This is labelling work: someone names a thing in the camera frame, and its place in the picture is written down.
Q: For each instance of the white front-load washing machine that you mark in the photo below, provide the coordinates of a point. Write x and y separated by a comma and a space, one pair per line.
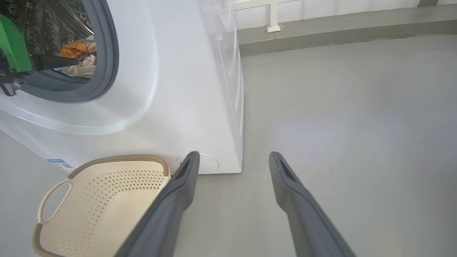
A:
178, 89

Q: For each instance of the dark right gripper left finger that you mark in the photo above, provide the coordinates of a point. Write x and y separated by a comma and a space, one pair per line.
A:
167, 221

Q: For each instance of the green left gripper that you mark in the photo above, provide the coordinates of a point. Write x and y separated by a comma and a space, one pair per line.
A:
14, 50

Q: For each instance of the grey rubber door gasket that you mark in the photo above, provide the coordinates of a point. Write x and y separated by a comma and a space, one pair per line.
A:
107, 53

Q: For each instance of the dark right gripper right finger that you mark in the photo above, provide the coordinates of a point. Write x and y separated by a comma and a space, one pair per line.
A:
307, 225

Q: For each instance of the cream perforated laundry basket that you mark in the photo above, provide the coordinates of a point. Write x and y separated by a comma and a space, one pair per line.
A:
100, 207

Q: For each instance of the blue white energy label sticker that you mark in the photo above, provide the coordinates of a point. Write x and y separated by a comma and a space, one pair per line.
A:
60, 166

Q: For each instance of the cream orange cartoon garment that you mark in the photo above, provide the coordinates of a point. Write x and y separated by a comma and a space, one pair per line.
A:
76, 48

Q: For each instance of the perforated steel washer drum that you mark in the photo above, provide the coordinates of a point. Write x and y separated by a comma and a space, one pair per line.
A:
46, 25

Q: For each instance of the round white filter cover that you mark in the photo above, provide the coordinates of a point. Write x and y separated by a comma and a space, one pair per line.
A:
209, 165

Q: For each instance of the white metal railing post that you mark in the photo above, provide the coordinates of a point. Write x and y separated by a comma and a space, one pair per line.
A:
274, 18

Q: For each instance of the grey concrete floor curb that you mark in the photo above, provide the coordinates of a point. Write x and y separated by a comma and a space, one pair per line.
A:
339, 30

